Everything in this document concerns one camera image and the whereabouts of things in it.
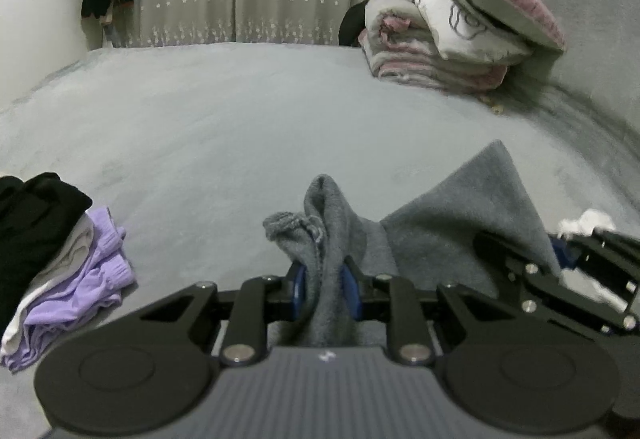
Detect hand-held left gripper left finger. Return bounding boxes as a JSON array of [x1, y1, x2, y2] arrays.
[[140, 261, 307, 367]]

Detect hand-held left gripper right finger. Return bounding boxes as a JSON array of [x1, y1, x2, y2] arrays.
[[341, 256, 507, 367]]

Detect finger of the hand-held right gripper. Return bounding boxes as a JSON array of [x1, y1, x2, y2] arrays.
[[472, 229, 640, 336], [550, 226, 640, 281]]

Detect grey knit sweater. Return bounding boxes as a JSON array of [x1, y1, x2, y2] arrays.
[[262, 140, 564, 350]]

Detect white socks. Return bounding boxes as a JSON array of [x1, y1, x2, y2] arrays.
[[557, 210, 632, 306]]

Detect grey quilted blanket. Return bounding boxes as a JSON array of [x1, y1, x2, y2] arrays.
[[495, 0, 640, 210]]

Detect grey velvet bed cover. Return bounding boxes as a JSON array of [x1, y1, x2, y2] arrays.
[[0, 43, 640, 439]]

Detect folded lilac garment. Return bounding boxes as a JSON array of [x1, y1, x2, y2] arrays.
[[0, 206, 137, 374]]

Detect folded white garment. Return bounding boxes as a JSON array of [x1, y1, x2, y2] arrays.
[[0, 214, 97, 356]]

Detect folded pink white quilt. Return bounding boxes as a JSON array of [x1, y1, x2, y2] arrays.
[[359, 0, 510, 92]]

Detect white printed pillow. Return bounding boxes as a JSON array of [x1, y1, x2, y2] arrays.
[[369, 0, 532, 66]]

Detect black rounded object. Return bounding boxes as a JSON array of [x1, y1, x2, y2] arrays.
[[338, 1, 372, 48]]

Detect folded black garment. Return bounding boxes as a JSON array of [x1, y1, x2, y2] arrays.
[[0, 172, 94, 335]]

